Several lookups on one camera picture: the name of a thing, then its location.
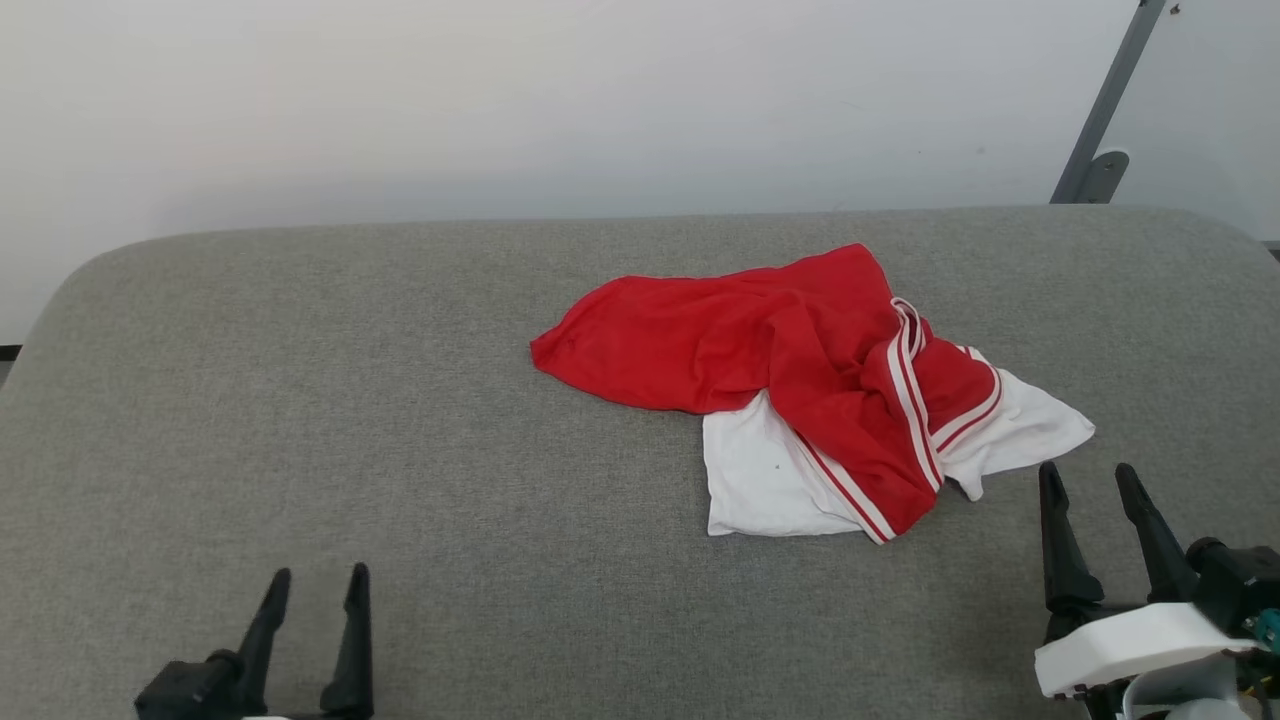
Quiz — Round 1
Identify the red and white shirt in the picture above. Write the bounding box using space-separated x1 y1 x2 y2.
530 243 1097 546

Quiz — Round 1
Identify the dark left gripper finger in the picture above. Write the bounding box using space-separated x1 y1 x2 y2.
237 567 293 717
319 562 375 718

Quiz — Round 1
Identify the grey rounded metal bracket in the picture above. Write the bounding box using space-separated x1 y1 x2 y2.
1080 149 1132 205

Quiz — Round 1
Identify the grey slanted metal bar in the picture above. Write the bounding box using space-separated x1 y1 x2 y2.
1049 0 1170 205

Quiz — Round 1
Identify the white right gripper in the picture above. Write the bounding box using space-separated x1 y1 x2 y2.
1034 461 1259 719

